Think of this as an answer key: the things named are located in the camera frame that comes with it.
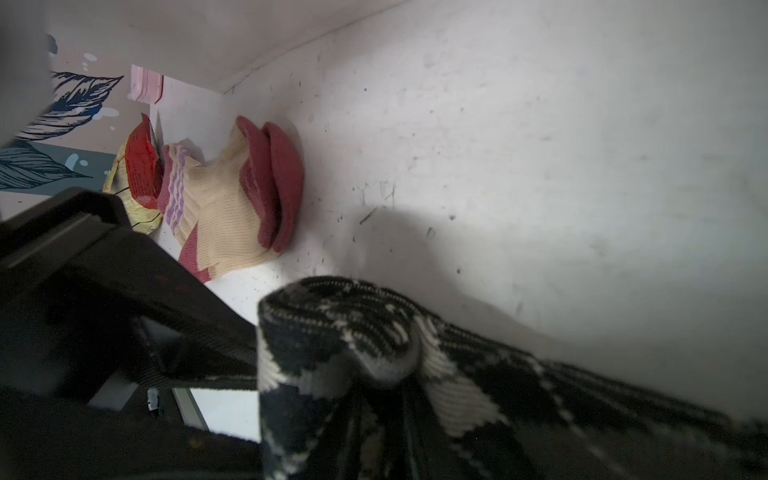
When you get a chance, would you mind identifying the black grey argyle sock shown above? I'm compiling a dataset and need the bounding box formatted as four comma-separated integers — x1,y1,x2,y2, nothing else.
257,276,767,479

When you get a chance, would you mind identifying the beige maroon striped sock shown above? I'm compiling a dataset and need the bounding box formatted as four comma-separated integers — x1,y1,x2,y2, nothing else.
158,116,305,283

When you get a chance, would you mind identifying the red snack chip bag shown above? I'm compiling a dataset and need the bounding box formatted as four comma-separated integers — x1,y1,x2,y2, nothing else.
102,114,164,234

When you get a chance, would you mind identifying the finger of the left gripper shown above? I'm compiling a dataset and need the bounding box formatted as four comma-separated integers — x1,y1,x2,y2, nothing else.
1,189,257,408

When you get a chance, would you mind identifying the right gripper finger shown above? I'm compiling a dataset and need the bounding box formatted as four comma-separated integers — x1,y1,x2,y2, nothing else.
1,388,264,479

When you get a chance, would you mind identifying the pink rectangular case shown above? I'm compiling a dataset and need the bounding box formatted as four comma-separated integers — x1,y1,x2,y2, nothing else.
128,65,164,105

